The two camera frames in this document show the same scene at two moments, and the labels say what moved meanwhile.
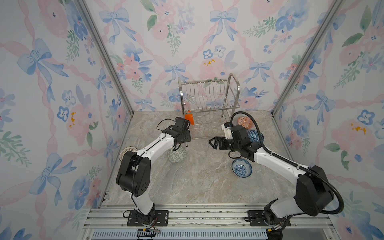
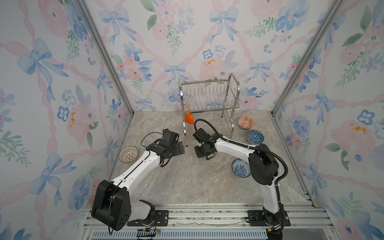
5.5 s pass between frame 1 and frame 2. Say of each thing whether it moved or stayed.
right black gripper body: moved
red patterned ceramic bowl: stayed
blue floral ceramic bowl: stayed
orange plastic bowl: stayed
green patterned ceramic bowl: moved
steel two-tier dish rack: stayed
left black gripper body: moved
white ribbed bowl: stayed
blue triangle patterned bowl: stayed
